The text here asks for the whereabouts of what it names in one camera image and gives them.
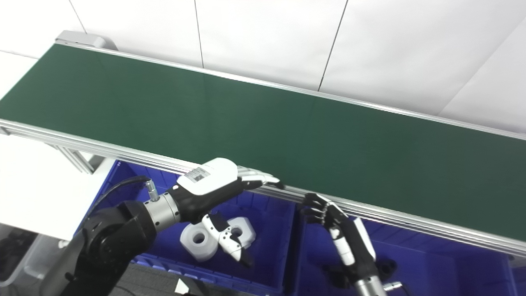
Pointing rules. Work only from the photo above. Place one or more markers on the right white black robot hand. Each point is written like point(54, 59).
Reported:
point(353, 242)

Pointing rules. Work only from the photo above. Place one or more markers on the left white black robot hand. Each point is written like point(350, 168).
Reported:
point(209, 181)

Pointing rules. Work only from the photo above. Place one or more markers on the white plastic part with hole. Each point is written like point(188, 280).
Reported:
point(246, 230)
point(195, 246)

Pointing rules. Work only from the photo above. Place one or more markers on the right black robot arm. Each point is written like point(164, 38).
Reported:
point(370, 287)

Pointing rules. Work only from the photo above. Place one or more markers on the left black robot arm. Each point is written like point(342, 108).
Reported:
point(111, 242)

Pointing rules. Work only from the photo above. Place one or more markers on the black plastic part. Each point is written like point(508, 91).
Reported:
point(388, 269)

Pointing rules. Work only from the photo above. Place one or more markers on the green conveyor belt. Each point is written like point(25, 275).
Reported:
point(411, 224)
point(287, 135)

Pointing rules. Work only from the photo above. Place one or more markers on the blue plastic bin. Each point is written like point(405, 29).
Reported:
point(444, 267)
point(271, 230)
point(520, 283)

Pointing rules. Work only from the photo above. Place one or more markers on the aluminium conveyor support leg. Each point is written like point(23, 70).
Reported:
point(78, 160)

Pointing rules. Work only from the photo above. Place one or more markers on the grey conveyor end housing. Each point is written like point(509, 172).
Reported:
point(82, 39)

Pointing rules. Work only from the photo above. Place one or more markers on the clear plastic storage box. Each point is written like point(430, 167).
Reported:
point(16, 255)

